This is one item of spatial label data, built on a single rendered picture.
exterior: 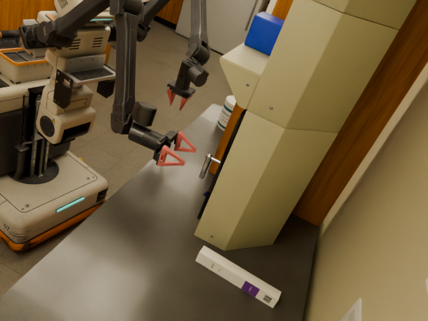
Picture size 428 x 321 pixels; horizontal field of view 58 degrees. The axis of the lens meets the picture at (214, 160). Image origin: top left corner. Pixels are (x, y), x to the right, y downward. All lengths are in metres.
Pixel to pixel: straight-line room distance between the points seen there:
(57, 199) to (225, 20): 4.46
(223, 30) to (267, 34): 5.01
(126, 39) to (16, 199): 1.23
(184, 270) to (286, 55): 0.66
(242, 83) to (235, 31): 5.12
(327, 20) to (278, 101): 0.22
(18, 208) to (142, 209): 1.02
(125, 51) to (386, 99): 0.84
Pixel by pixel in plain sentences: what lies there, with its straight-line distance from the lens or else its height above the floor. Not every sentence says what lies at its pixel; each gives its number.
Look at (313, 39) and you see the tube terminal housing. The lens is 0.95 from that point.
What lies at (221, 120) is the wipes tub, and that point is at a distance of 1.90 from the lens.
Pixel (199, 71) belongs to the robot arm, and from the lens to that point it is 1.48.
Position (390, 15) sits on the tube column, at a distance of 1.04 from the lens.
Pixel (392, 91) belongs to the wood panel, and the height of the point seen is 1.52.
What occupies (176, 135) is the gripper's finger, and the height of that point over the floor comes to 1.19.
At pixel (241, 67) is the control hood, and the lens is 0.99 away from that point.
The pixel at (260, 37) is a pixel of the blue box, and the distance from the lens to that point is 1.17.
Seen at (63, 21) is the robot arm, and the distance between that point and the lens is 1.54.
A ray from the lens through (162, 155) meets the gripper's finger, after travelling 1.15.
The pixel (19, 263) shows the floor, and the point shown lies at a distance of 2.32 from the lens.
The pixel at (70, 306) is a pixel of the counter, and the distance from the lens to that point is 1.04.
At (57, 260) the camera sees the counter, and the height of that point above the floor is 0.94.
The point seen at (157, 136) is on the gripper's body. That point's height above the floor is 1.19.
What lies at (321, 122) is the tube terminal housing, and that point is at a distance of 1.08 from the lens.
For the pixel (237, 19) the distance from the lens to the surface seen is 6.08.
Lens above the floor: 1.80
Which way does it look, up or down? 32 degrees down
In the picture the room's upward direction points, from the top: 22 degrees clockwise
